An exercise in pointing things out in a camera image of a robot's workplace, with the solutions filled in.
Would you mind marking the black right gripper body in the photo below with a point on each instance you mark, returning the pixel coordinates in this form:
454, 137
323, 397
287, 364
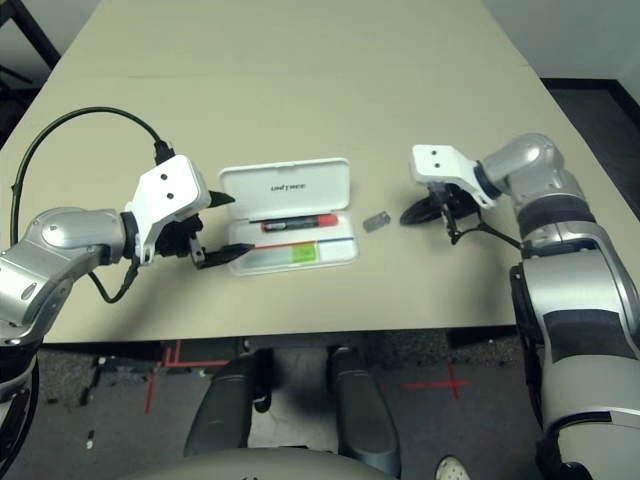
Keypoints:
460, 200

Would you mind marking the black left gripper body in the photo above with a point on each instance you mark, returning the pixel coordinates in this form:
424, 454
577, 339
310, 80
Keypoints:
175, 240

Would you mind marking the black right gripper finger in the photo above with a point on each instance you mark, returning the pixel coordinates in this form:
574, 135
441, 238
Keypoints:
430, 205
420, 219

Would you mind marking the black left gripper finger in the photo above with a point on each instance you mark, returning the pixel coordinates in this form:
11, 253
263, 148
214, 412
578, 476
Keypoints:
222, 256
217, 199

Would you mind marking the small grey metal sharpener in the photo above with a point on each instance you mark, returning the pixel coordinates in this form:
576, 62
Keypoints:
376, 222

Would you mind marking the white plastic pencil case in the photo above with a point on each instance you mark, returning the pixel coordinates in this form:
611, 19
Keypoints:
285, 187

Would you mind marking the black marker with red cap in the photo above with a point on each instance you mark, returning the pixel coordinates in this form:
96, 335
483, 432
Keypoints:
300, 223

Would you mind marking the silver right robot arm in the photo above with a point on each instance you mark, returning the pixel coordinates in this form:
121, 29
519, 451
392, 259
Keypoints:
550, 225

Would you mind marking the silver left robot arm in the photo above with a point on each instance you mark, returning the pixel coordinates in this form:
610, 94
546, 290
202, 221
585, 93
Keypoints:
65, 235

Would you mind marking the grey robot left leg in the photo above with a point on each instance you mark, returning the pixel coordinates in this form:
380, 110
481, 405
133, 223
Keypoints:
220, 410

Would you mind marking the grey robot leg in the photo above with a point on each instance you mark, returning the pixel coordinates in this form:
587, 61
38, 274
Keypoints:
220, 410
360, 410

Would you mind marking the red floor tape cross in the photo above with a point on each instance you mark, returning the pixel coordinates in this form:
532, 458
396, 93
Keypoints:
454, 384

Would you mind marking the grey robot right leg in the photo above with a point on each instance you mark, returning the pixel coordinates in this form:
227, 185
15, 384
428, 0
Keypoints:
360, 410

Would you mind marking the grey robot torso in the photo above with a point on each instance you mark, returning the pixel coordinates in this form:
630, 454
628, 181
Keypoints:
250, 467

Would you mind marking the small white floor scrap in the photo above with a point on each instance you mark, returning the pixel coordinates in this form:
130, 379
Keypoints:
90, 440

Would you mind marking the beige side table black legs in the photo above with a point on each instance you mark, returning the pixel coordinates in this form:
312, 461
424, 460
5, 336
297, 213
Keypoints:
37, 27

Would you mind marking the white bystander shoe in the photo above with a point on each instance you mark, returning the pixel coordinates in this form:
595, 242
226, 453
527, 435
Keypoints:
454, 469

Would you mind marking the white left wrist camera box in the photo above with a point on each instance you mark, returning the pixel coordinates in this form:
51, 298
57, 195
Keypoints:
165, 185

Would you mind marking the dark metal table frame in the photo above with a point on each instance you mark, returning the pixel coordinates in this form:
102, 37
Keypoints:
300, 346

